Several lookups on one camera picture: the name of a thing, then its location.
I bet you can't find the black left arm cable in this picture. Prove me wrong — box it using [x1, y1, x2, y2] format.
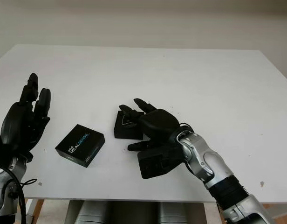
[1, 167, 38, 224]

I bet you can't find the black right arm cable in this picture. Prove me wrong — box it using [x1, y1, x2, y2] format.
[178, 122, 195, 134]

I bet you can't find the small silver depth camera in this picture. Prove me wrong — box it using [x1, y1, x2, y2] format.
[121, 116, 135, 128]

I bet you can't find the white table leg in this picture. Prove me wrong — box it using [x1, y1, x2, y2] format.
[26, 199, 45, 218]

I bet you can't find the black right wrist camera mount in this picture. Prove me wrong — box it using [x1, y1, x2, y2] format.
[137, 144, 182, 180]

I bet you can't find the black box base with insert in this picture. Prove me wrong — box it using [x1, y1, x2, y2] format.
[113, 110, 146, 140]

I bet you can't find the black RealSense box lid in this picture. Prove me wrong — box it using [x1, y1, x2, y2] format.
[55, 124, 106, 168]

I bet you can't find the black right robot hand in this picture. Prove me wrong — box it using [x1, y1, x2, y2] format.
[119, 98, 181, 152]

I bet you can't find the grey robot torso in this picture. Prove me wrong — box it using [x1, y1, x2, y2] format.
[75, 202, 206, 224]

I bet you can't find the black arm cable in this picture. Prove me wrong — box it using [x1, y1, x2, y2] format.
[1, 167, 38, 224]
[178, 122, 195, 134]

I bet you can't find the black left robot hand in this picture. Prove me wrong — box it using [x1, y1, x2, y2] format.
[0, 73, 52, 161]

